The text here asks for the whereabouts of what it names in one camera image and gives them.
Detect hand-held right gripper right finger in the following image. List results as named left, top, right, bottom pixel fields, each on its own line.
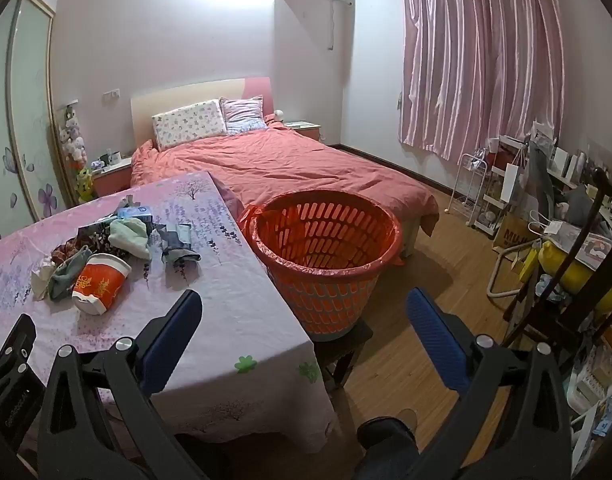
left=406, top=287, right=572, bottom=480

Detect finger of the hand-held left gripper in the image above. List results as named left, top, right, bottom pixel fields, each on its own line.
left=0, top=313, right=47, bottom=456

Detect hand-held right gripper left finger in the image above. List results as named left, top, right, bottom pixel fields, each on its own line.
left=38, top=289, right=204, bottom=480

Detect black floral cloth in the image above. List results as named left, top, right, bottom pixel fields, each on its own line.
left=77, top=225, right=111, bottom=257

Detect reddish brown ball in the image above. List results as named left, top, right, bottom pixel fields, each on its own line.
left=53, top=242, right=81, bottom=263

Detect red and white paper cup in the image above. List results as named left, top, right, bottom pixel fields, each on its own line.
left=72, top=253, right=132, bottom=316

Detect mint green cloth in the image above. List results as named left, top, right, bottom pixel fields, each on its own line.
left=108, top=217, right=152, bottom=261

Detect white crumpled tissue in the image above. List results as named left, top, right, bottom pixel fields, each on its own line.
left=30, top=255, right=56, bottom=302

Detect dark green sock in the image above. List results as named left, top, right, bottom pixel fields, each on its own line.
left=46, top=247, right=92, bottom=302

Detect brown paper bag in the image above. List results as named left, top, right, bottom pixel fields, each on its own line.
left=492, top=211, right=538, bottom=257

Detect blue tissue pack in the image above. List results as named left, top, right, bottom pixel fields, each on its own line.
left=116, top=205, right=154, bottom=224

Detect white shelf cart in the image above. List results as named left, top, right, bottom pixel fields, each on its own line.
left=477, top=135, right=533, bottom=237

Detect yellow bag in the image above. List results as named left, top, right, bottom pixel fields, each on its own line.
left=540, top=240, right=612, bottom=311

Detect white plastic storage basket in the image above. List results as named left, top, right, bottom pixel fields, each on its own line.
left=570, top=344, right=612, bottom=413

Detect pink nightstand with mugs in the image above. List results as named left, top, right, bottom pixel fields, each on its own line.
left=92, top=150, right=135, bottom=199

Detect white paper bag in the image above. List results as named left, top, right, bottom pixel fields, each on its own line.
left=501, top=162, right=525, bottom=207

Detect green and yellow toy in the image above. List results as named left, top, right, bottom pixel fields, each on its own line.
left=74, top=166, right=97, bottom=204

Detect newspaper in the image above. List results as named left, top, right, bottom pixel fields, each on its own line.
left=575, top=231, right=612, bottom=283

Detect grey hanging cloth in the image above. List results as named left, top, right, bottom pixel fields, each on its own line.
left=527, top=141, right=555, bottom=217

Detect cluttered desk with chair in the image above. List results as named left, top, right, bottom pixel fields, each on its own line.
left=500, top=166, right=612, bottom=358

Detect bed with red duvet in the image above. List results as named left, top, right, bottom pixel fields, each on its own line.
left=130, top=119, right=440, bottom=257

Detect white floral pillow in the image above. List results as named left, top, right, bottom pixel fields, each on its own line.
left=152, top=99, right=228, bottom=151

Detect hanging plush toys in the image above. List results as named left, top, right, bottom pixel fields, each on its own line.
left=58, top=101, right=89, bottom=171

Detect pink striped pillow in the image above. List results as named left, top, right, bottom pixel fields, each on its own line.
left=220, top=95, right=269, bottom=136

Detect cream and pink headboard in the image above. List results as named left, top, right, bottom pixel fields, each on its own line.
left=130, top=77, right=275, bottom=153

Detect wardrobe with purple flower doors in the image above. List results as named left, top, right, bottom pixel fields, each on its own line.
left=0, top=0, right=81, bottom=250

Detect pink satin curtain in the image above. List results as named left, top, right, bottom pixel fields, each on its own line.
left=398, top=0, right=573, bottom=165

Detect white wire rack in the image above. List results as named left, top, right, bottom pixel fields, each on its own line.
left=447, top=151, right=490, bottom=224

